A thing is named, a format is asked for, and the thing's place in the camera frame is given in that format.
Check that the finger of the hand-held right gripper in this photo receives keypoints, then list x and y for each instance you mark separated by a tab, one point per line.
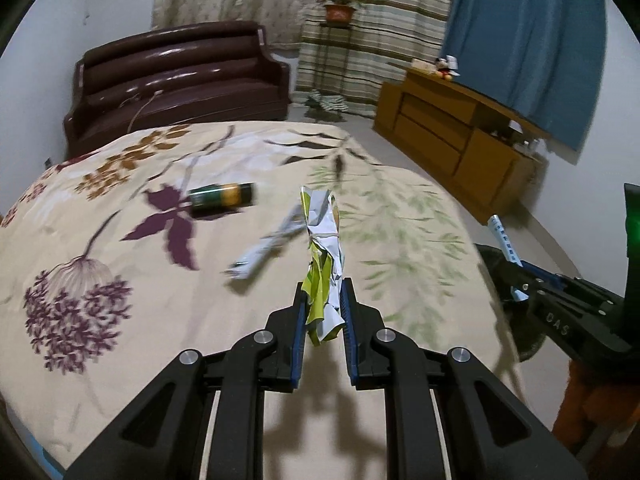
527	296
550	277

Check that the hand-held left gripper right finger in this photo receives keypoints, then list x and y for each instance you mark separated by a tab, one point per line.
349	340

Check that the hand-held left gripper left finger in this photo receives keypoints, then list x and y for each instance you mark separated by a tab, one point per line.
298	340

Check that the black trash bin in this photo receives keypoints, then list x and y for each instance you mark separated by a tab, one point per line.
495	262

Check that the blue white paper strip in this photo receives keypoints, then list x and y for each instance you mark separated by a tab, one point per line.
502	237

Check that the white yellow wrapper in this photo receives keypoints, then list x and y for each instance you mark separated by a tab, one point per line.
320	280

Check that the person's right forearm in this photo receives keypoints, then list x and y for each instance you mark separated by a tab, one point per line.
585	400

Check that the floral cream bedcover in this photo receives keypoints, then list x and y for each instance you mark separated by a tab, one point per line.
425	270

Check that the green can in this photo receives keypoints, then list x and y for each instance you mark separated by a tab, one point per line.
220	197

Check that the wooden cabinet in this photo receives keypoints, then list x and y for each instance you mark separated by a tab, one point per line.
435	125

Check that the cartoon mouse plush toy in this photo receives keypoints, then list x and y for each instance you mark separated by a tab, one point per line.
442	67

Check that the blue curtain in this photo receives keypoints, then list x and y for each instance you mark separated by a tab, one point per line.
520	35

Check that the tissue box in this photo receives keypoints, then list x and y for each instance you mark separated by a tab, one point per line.
421	66

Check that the brown leather sofa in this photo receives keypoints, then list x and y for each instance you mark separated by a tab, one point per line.
175	85

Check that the striped curtain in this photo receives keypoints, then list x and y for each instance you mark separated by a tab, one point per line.
395	20

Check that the metal plant stand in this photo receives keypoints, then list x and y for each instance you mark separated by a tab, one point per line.
337	24

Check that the potted plant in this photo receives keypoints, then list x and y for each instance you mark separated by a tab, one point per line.
340	12

